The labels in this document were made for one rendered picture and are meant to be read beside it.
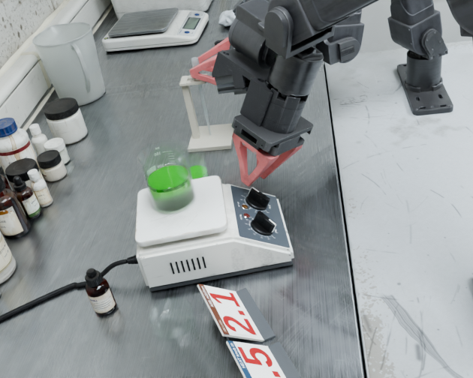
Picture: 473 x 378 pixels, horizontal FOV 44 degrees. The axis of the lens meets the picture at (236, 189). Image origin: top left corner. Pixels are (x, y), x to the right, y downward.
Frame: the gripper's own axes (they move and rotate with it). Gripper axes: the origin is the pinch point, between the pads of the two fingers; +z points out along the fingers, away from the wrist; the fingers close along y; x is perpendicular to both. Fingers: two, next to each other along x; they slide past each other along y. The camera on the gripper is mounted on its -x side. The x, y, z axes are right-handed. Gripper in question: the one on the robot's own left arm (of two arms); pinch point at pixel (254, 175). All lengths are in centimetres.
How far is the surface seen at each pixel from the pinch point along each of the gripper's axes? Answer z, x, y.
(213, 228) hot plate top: 1.6, 3.6, 11.8
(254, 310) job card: 7.4, 13.4, 12.3
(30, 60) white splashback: 20, -69, -10
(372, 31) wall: 19, -49, -135
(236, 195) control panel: 3.0, -0.4, 2.2
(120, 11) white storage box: 22, -90, -53
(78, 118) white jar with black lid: 18.6, -44.1, -4.6
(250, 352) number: 5.5, 17.7, 19.0
